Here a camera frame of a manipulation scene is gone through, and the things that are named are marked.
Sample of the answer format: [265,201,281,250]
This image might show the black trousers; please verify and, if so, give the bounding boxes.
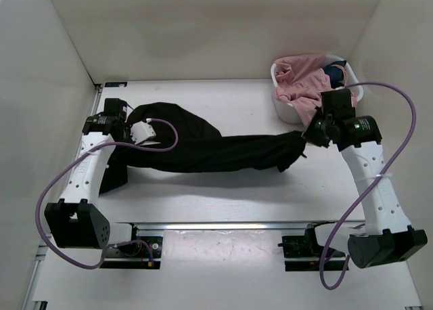
[99,102,306,194]

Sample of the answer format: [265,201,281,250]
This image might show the purple cable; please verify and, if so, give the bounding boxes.
[319,82,415,290]
[36,118,179,269]

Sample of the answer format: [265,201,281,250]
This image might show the white laundry basket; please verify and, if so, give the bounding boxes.
[270,53,365,125]

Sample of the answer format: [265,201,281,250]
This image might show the left aluminium frame rail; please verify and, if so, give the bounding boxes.
[20,84,104,310]

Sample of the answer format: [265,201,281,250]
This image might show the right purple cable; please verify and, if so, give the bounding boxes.
[319,82,415,290]

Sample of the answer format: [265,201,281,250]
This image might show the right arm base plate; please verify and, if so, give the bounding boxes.
[277,236,346,272]

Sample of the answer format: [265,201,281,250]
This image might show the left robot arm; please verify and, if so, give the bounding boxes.
[44,98,142,256]

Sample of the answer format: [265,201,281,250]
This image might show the pink trousers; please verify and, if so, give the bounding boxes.
[273,52,359,128]

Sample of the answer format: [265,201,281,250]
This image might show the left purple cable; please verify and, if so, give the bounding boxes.
[36,118,179,269]

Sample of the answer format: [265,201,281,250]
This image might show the navy blue garment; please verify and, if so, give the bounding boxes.
[323,60,347,89]

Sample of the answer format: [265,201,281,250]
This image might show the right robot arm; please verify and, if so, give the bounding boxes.
[302,89,428,268]

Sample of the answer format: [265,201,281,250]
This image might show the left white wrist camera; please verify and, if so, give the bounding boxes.
[131,121,156,145]

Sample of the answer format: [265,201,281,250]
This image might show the front aluminium frame rail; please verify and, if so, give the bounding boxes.
[135,222,308,231]

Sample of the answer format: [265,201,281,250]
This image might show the blue label sticker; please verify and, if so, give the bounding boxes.
[104,82,128,88]

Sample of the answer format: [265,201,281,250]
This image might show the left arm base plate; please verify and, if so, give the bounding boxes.
[100,236,163,270]

